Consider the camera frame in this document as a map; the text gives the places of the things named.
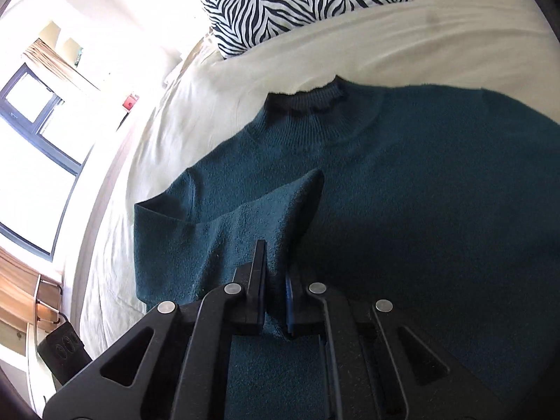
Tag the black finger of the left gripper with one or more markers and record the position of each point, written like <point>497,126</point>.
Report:
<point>63,352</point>

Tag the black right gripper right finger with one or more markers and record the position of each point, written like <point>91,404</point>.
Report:
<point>378,364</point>

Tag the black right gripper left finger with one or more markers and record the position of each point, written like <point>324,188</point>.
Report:
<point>174,362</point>

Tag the dark teal knit sweater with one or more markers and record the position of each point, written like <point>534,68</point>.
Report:
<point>443,200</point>

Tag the dark framed window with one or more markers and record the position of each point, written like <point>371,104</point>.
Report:
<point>43,151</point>

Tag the small red box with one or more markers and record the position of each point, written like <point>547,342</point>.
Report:
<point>130,101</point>

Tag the beige striped curtain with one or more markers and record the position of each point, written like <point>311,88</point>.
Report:
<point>42,54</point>

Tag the cream bed sheet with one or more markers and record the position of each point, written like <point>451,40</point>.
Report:
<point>503,45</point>

